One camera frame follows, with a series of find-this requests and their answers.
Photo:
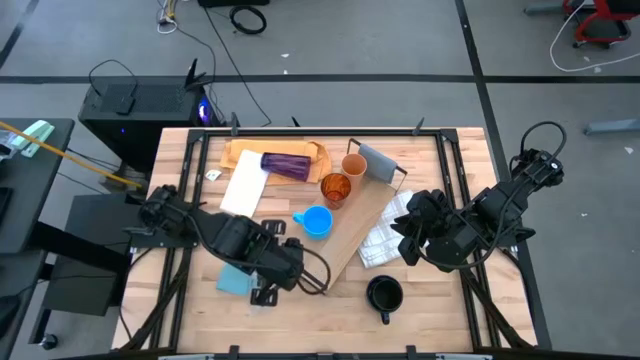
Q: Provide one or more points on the mint green stapler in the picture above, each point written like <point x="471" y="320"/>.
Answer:
<point x="35" y="135"/>

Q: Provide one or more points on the light blue mug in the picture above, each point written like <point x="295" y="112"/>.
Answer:
<point x="317" y="221"/>

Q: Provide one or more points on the small white tag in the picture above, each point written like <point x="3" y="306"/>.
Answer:
<point x="213" y="175"/>

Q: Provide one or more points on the purple faceted tumbler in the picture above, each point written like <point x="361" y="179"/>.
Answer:
<point x="287" y="166"/>

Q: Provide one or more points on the dark blue speckled enamel mug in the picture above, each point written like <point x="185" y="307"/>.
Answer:
<point x="385" y="318"/>

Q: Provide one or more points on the red chair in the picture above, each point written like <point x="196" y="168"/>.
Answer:
<point x="600" y="22"/>

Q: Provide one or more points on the black metal stand base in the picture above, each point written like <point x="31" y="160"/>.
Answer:
<point x="90" y="225"/>

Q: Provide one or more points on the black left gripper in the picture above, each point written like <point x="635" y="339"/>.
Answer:
<point x="280" y="262"/>

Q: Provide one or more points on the grey floor bracket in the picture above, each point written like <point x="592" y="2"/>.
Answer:
<point x="612" y="126"/>

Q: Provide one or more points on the black aluminium table frame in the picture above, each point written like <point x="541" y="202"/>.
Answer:
<point x="320" y="133"/>

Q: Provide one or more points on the black desk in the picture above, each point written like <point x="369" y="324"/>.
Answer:
<point x="35" y="200"/>

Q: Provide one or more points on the orange faceted tumbler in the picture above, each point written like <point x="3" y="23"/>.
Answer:
<point x="336" y="189"/>

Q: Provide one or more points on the white checked towel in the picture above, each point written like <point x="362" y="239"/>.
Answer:
<point x="385" y="240"/>

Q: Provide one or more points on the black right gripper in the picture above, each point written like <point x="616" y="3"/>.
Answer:
<point x="430" y="215"/>

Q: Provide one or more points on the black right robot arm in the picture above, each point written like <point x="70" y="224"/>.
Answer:
<point x="500" y="210"/>

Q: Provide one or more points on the tan paper cup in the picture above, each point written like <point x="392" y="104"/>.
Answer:
<point x="354" y="165"/>

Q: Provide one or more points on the teal cloth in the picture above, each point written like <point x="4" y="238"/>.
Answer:
<point x="232" y="280"/>

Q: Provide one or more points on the white napkin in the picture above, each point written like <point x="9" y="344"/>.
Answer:
<point x="245" y="185"/>

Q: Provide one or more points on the grey cloth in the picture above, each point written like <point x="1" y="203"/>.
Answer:
<point x="377" y="162"/>

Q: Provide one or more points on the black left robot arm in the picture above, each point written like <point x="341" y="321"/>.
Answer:
<point x="210" y="232"/>

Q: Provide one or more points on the black computer tower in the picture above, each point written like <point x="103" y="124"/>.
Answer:
<point x="145" y="125"/>

